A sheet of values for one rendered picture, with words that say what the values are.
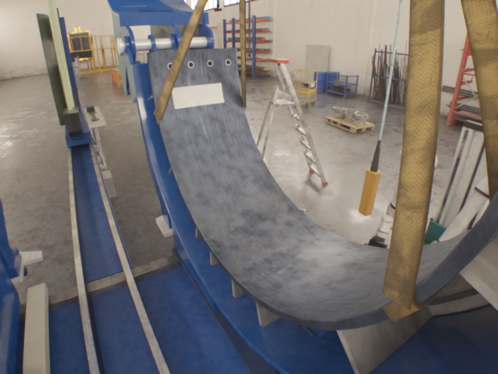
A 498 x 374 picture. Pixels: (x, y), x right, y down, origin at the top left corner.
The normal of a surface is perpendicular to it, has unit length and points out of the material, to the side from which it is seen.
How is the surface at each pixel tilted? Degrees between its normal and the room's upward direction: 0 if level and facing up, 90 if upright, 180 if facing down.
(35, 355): 0
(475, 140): 90
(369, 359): 42
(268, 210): 15
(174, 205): 33
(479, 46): 99
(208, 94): 75
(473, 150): 90
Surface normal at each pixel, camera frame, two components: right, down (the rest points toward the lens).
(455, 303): -0.85, 0.24
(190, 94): 0.50, 0.15
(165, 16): 0.52, 0.36
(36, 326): 0.00, -0.88
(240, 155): 0.36, -0.35
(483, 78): -0.73, 0.44
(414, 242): -0.97, -0.13
